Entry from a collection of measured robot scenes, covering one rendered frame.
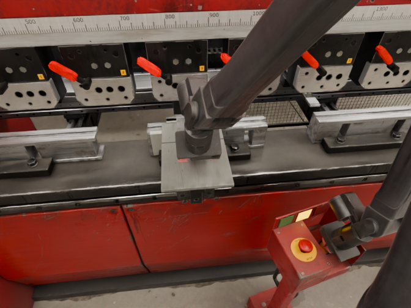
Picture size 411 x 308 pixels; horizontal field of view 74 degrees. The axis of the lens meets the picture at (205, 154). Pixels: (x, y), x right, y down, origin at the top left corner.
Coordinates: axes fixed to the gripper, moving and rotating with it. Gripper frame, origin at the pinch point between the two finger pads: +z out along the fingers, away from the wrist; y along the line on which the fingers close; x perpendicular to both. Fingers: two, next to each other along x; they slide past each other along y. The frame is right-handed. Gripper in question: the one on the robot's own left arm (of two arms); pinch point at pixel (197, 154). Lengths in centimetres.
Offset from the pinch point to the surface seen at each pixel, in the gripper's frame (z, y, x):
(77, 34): -15.3, 24.8, -26.2
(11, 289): 72, 87, 34
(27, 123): 71, 86, -48
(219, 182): -0.8, -4.6, 8.0
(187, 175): 0.6, 3.1, 5.0
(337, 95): 32, -62, -30
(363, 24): -14, -43, -25
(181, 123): 10.5, 3.5, -13.8
